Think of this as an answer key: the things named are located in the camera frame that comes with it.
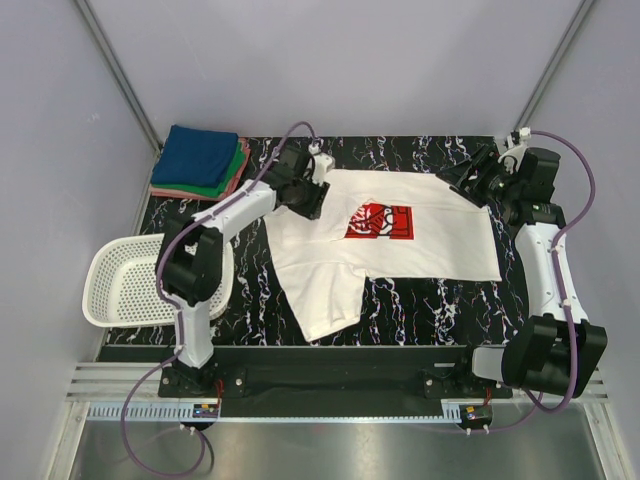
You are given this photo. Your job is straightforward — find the folded blue t-shirt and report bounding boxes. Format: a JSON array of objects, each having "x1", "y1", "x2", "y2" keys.
[{"x1": 151, "y1": 124, "x2": 239, "y2": 187}]

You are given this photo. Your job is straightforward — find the folded pink t-shirt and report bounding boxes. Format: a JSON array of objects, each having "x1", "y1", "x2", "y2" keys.
[{"x1": 149, "y1": 138, "x2": 250, "y2": 201}]

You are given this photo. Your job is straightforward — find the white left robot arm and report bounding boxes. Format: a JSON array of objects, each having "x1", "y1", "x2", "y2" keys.
[{"x1": 156, "y1": 173, "x2": 329, "y2": 392}]

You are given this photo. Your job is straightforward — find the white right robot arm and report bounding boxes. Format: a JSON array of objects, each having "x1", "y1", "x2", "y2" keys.
[{"x1": 437, "y1": 146, "x2": 608, "y2": 400}]

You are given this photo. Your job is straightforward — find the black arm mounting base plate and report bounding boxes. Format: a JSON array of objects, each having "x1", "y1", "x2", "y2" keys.
[{"x1": 159, "y1": 346, "x2": 513, "y2": 400}]

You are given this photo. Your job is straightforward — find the aluminium frame post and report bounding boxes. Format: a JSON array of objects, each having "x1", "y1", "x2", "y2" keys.
[
  {"x1": 511, "y1": 0, "x2": 599, "y2": 131},
  {"x1": 69, "y1": 0, "x2": 166, "y2": 154}
]

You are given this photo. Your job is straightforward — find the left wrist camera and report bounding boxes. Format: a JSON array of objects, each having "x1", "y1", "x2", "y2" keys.
[{"x1": 278, "y1": 144, "x2": 335, "y2": 185}]

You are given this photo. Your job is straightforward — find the folded green t-shirt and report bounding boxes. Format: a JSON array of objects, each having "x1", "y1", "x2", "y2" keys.
[{"x1": 167, "y1": 138, "x2": 250, "y2": 200}]

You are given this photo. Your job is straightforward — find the white slotted cable duct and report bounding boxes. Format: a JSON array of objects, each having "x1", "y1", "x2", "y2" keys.
[{"x1": 87, "y1": 402, "x2": 220, "y2": 422}]

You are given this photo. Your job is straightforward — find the white perforated plastic basket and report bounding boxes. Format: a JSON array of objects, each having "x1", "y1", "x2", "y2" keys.
[{"x1": 81, "y1": 231, "x2": 235, "y2": 329}]

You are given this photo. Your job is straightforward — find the white Coca-Cola print t-shirt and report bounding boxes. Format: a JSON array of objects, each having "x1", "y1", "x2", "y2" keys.
[{"x1": 264, "y1": 169, "x2": 501, "y2": 342}]

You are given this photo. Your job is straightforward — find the left aluminium frame post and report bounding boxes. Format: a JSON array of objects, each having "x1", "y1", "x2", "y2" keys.
[{"x1": 69, "y1": 0, "x2": 166, "y2": 154}]

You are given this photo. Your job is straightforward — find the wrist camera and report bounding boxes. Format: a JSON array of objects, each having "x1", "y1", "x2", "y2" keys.
[
  {"x1": 278, "y1": 144, "x2": 335, "y2": 185},
  {"x1": 499, "y1": 127, "x2": 560, "y2": 203}
]

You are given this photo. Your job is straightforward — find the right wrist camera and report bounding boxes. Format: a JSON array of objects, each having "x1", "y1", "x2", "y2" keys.
[{"x1": 499, "y1": 127, "x2": 560, "y2": 203}]

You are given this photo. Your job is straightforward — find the right aluminium frame post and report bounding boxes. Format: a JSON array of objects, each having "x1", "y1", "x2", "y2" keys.
[{"x1": 511, "y1": 0, "x2": 599, "y2": 131}]

